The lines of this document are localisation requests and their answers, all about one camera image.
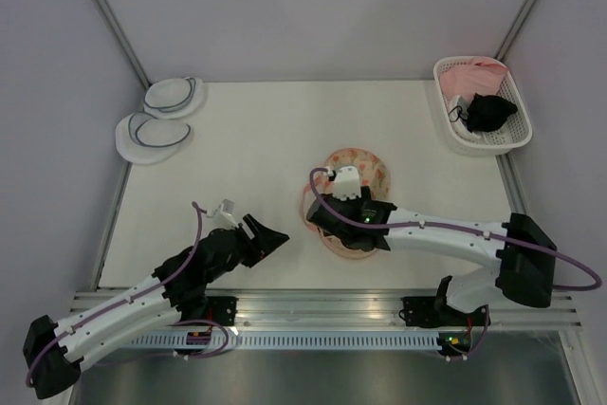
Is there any upper white mesh laundry bag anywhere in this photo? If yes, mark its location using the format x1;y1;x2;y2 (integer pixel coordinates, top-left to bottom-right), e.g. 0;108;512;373
143;77;207;120

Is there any white slotted cable duct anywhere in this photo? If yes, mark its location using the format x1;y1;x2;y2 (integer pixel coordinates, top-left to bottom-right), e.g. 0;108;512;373
119;329;440;351

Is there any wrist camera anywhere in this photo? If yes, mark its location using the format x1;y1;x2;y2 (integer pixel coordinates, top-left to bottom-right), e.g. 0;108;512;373
331;165;361;201
205;199;238;230

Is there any pink garment in basket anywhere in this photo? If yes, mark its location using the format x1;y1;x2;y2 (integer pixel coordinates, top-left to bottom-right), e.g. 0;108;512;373
439;57;508;101

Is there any black garment in basket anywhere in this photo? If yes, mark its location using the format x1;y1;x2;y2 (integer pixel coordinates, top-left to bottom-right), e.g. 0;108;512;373
466;94;518;133

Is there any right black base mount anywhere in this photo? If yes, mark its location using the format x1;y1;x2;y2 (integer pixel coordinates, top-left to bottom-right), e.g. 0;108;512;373
398;296;490;362

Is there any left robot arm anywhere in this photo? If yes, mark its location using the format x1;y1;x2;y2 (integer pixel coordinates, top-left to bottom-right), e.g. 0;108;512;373
22;214;289;400

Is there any lower white mesh laundry bag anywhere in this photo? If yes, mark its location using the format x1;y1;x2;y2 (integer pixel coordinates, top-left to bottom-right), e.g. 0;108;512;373
115;112;193;165

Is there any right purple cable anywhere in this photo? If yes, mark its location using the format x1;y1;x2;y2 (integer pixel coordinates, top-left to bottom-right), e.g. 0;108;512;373
308;166;603;362

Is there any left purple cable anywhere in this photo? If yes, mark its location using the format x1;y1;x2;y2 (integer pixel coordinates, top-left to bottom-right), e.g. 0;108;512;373
24;200;231;387

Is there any purple cable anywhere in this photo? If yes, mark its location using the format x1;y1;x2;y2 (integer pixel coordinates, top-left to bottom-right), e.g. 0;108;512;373
24;200;231;387
308;166;603;362

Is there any white plastic basket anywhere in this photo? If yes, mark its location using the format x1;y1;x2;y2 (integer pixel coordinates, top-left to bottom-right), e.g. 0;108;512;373
430;56;533;156

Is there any left aluminium corner post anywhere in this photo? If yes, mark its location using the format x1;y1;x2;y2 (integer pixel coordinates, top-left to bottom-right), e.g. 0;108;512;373
92;0;151;89

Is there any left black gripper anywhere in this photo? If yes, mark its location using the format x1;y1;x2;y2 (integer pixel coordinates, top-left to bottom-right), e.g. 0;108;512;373
206;213;289;283

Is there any floral mesh laundry bag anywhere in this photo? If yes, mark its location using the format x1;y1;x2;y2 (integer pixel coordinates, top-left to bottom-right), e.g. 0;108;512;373
299;147;391;260

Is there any right aluminium corner post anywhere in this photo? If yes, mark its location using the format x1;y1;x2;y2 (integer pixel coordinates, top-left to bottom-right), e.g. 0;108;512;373
493;0;540;62

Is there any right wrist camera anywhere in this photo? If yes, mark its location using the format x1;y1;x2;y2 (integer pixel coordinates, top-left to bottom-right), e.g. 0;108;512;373
331;165;361;201

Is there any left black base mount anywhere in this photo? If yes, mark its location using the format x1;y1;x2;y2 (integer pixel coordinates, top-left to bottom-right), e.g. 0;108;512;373
186;296;238;346

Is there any white garment in basket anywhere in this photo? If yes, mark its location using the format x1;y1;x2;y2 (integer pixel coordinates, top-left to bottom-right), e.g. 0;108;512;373
447;95;483;142

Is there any aluminium corner post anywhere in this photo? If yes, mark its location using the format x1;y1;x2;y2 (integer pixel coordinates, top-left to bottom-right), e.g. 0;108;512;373
92;0;151;89
493;0;540;62

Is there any aluminium front rail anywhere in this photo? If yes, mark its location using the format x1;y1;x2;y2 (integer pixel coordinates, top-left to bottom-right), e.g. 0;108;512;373
65;288;583;330

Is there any white mesh laundry bag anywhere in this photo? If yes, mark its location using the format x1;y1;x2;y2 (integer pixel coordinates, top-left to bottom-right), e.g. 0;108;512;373
115;112;193;165
143;77;207;120

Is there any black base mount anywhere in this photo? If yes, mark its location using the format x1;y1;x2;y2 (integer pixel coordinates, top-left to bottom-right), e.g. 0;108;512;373
398;296;490;362
186;296;238;346

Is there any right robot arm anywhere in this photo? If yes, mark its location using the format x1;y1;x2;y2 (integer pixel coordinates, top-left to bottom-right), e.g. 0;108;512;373
305;188;556;328

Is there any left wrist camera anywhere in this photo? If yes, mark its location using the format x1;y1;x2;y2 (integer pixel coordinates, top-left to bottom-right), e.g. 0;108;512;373
205;199;238;230

